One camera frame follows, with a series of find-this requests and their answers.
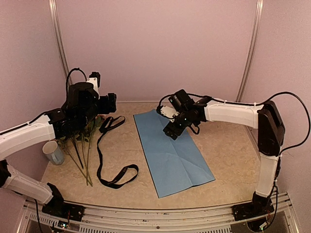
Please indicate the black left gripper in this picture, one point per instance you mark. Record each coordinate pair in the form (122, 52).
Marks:
(106, 108)

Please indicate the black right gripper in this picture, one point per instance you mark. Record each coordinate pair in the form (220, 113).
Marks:
(178, 130)

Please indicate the blue wrapping paper sheet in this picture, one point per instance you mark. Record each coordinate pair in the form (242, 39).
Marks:
(175, 165)

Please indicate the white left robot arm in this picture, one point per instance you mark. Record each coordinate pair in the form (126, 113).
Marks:
(16, 139)

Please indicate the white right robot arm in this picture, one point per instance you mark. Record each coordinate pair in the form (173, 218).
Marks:
(265, 118)

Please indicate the fake flower bunch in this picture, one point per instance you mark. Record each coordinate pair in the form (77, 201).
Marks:
(78, 147)

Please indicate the white blue paper cup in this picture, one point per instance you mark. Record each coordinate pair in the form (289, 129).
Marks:
(53, 152)

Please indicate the black printed ribbon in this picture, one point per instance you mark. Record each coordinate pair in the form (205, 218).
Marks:
(113, 171)

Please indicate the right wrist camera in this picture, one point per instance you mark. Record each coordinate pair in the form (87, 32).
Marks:
(180, 102)

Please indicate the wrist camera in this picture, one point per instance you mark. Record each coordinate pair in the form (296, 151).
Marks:
(94, 78)
(180, 102)

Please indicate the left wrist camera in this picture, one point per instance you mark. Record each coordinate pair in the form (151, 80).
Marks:
(94, 78)

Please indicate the left corner metal post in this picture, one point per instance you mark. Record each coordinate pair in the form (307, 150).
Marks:
(58, 36)

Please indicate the corner metal post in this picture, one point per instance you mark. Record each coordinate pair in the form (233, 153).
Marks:
(251, 49)
(58, 36)

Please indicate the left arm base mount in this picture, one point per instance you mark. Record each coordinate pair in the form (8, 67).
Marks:
(59, 208)

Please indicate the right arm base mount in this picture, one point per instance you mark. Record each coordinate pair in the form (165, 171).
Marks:
(253, 211)

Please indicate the aluminium table frame rail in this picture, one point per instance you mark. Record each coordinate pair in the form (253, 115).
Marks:
(102, 219)

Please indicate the right corner metal post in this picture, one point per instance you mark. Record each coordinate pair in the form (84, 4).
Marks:
(251, 49)

